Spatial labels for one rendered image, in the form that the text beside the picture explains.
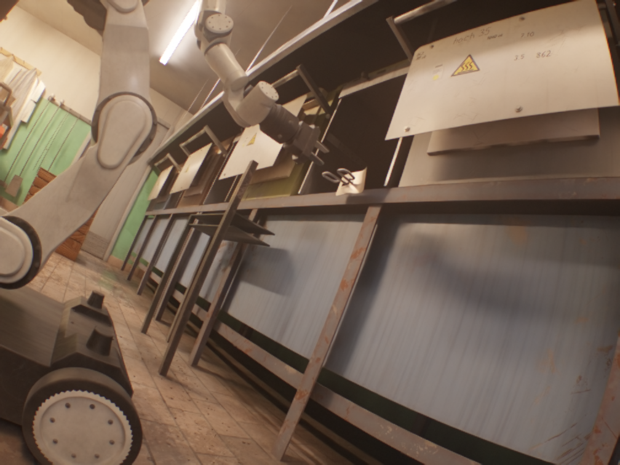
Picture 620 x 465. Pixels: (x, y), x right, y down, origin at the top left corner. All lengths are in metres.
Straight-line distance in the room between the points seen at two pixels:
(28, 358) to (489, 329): 0.86
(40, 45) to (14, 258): 5.10
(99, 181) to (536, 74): 0.95
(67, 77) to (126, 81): 4.64
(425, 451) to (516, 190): 0.61
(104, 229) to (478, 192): 4.72
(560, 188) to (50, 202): 1.03
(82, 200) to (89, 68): 4.79
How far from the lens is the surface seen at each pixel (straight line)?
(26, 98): 5.31
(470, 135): 0.98
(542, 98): 0.80
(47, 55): 5.61
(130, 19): 0.84
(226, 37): 1.02
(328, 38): 1.95
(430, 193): 0.94
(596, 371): 0.73
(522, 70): 0.89
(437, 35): 2.06
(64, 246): 3.44
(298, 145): 0.95
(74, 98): 5.32
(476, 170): 0.91
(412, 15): 1.20
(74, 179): 0.75
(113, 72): 0.81
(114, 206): 5.08
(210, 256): 1.31
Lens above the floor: 0.41
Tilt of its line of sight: 13 degrees up
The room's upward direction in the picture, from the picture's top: 22 degrees clockwise
